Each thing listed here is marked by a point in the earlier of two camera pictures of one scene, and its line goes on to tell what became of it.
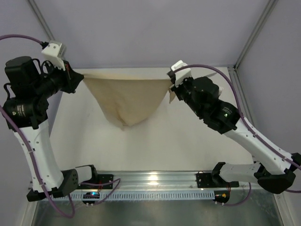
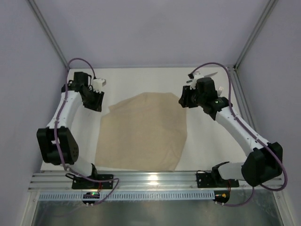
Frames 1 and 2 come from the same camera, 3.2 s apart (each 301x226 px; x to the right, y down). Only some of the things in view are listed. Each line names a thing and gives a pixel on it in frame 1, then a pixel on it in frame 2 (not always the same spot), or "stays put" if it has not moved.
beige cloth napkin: [129, 98] to [147, 131]
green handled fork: [220, 90] stays put
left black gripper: [71, 78] to [94, 100]
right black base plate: [209, 180] stays put
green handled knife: [212, 74] stays put
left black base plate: [101, 178] stays put
